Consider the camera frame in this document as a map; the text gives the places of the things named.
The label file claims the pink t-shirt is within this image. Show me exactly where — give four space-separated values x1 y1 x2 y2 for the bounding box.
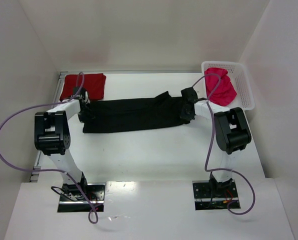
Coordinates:
204 67 237 107

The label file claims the white plastic basket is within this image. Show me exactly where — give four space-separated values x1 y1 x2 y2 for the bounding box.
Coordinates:
201 61 255 111

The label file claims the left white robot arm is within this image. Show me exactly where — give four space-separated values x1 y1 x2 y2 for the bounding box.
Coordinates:
34 87 90 201

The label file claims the purple cable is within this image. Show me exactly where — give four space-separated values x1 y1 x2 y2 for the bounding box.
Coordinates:
0 71 99 224
191 74 256 216

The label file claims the folded red t-shirt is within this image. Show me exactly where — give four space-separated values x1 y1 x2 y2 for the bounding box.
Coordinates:
59 73 107 102

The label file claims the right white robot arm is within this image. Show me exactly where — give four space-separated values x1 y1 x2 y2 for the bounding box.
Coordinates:
180 87 252 195

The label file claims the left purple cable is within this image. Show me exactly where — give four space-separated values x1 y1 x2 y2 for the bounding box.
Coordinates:
0 71 99 224

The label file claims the black t-shirt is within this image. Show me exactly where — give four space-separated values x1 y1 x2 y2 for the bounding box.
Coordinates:
82 91 190 134

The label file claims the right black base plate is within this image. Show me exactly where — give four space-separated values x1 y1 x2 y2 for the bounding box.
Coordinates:
192 179 241 211

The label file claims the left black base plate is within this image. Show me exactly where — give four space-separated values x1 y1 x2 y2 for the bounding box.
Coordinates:
51 183 106 213

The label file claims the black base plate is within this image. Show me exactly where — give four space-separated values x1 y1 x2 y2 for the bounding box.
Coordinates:
192 179 241 211
51 183 106 213

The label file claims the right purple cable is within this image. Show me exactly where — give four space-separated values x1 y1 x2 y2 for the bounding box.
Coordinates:
191 74 256 216

